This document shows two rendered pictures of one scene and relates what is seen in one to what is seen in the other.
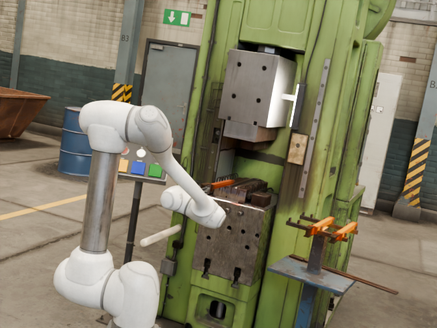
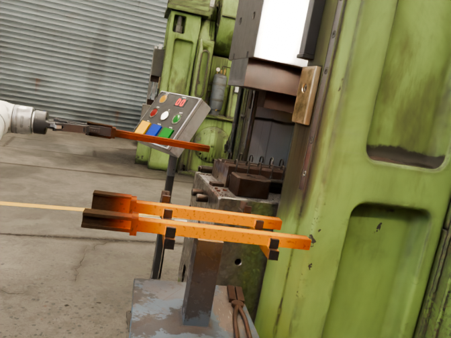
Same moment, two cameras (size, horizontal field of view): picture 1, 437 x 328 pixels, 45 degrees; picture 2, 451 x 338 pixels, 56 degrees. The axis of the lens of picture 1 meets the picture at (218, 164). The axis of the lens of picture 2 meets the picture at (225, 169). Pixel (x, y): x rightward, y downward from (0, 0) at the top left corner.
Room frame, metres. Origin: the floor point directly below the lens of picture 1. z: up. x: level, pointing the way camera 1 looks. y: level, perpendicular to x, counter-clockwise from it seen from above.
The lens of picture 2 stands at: (2.07, -1.33, 1.22)
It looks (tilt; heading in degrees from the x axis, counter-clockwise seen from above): 9 degrees down; 52
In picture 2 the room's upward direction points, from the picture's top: 10 degrees clockwise
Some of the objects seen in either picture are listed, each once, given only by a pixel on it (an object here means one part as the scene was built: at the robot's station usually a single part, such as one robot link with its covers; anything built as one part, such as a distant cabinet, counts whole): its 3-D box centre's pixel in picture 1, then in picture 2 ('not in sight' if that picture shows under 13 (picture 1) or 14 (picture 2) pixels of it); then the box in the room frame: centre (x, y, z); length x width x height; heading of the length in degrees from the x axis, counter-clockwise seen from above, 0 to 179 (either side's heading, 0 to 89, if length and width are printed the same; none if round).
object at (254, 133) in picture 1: (251, 130); (290, 82); (3.22, -0.17, 1.32); 0.42 x 0.20 x 0.10; 159
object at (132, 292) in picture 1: (135, 292); not in sight; (1.85, 0.22, 0.77); 0.18 x 0.16 x 0.22; 79
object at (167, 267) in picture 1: (169, 266); not in sight; (3.26, 0.20, 0.36); 0.09 x 0.07 x 0.12; 69
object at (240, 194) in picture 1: (241, 187); (271, 176); (3.22, -0.17, 0.96); 0.42 x 0.20 x 0.09; 159
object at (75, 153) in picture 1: (82, 141); not in sight; (7.37, 1.94, 0.44); 0.59 x 0.59 x 0.88
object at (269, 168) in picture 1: (275, 122); not in sight; (3.50, -0.32, 1.37); 0.41 x 0.10 x 0.91; 69
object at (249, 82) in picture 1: (265, 90); (309, 13); (3.20, -0.21, 1.56); 0.42 x 0.39 x 0.40; 159
